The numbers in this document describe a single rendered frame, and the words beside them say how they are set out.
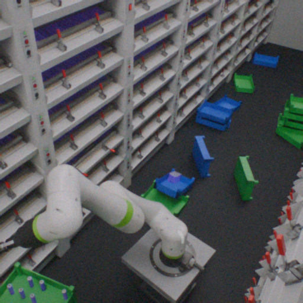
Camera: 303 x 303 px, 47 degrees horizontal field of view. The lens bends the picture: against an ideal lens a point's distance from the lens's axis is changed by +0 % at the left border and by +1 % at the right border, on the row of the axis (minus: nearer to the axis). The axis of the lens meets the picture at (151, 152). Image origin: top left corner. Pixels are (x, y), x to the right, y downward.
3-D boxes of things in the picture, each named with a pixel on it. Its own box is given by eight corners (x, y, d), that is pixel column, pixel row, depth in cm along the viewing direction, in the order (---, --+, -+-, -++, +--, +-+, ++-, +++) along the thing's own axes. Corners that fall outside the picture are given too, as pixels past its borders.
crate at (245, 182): (241, 200, 268) (252, 200, 269) (248, 181, 255) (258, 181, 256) (233, 173, 291) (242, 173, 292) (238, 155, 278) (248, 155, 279)
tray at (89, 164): (122, 141, 238) (126, 132, 231) (60, 195, 198) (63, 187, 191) (100, 123, 241) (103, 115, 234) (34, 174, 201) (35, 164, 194)
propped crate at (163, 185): (170, 177, 284) (173, 168, 281) (192, 187, 276) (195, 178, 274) (152, 187, 258) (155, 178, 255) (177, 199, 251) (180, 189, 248)
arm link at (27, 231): (49, 208, 113) (27, 215, 105) (61, 242, 112) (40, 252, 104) (36, 214, 116) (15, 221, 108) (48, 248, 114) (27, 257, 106)
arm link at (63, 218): (63, 228, 96) (90, 235, 104) (63, 186, 102) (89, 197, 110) (29, 242, 102) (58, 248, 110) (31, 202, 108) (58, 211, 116)
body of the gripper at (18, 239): (26, 248, 107) (6, 257, 111) (46, 241, 114) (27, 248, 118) (18, 225, 108) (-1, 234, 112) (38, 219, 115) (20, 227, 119)
